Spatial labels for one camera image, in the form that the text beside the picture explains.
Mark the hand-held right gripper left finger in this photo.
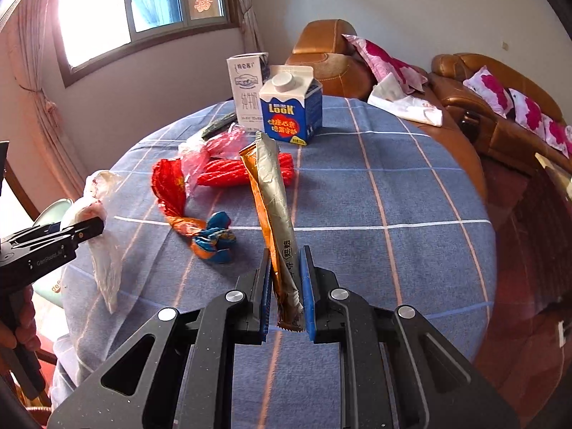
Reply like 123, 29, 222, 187
46, 247, 273, 429

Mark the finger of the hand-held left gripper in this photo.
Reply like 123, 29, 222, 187
0, 222, 62, 252
8, 216, 107, 256

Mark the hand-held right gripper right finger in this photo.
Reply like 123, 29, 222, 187
301, 245, 522, 429

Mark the light green trash bin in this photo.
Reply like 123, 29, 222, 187
32, 197, 76, 310

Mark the clear plastic bag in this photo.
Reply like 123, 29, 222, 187
60, 170, 124, 315

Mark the orange blue snack wrapper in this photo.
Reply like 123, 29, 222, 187
191, 211, 237, 264

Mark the gold snack wrapper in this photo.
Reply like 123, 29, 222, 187
238, 131, 307, 334

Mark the pink plastic bag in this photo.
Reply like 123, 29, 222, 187
178, 124, 249, 189

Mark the red ribbed wrapper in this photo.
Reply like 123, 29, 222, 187
196, 152, 295, 187

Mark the person's left hand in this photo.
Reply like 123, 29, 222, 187
0, 285, 42, 354

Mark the brown wooden chair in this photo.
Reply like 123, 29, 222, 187
0, 160, 60, 413

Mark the red foil snack wrapper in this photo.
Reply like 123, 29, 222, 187
151, 158, 209, 238

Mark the long pink curtain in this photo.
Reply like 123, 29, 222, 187
0, 0, 87, 203

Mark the small clear wrapped packet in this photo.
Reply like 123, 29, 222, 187
201, 113, 238, 139

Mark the blue milk carton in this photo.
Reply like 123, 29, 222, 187
258, 65, 324, 146

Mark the white milk carton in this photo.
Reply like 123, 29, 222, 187
226, 53, 270, 132

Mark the white cloth bag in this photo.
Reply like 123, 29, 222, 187
367, 71, 444, 127

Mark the sliding glass window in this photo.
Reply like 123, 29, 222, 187
53, 0, 234, 89

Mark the dark wooden coffee table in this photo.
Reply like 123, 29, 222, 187
508, 151, 572, 360

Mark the brown leather chaise sofa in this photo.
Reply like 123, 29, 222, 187
285, 19, 489, 198

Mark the large pink floral pillow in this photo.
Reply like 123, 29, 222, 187
341, 33, 429, 95

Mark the tied beige curtain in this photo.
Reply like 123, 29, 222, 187
227, 0, 265, 55

